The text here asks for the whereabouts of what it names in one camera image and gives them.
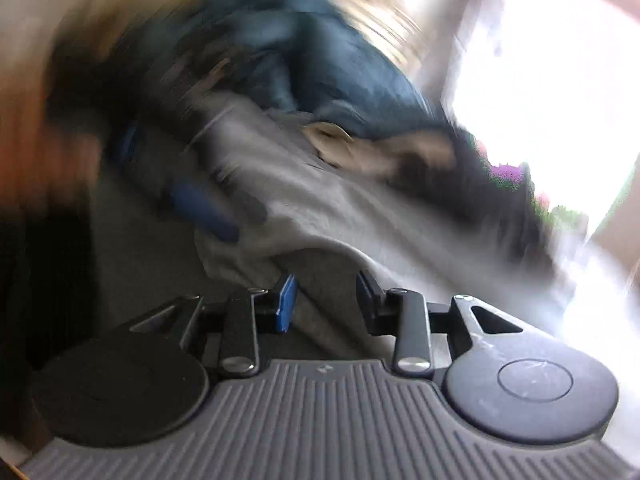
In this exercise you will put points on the grey curtain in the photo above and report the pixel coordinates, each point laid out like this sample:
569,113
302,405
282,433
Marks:
450,35

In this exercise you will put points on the window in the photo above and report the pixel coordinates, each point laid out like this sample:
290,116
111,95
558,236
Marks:
550,85

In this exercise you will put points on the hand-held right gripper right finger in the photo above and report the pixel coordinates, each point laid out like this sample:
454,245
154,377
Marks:
369,305

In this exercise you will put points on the black jacket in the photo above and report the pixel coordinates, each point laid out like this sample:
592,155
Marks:
480,195

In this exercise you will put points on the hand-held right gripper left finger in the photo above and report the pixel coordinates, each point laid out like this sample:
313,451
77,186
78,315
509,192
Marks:
286,305

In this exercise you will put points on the beige jacket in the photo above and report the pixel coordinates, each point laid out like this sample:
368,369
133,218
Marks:
335,145

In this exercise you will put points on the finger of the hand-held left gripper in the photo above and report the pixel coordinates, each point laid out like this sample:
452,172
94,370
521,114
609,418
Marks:
129,145
207,210

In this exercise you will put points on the grey hoodie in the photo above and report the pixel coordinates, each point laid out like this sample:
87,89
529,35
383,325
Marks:
320,210

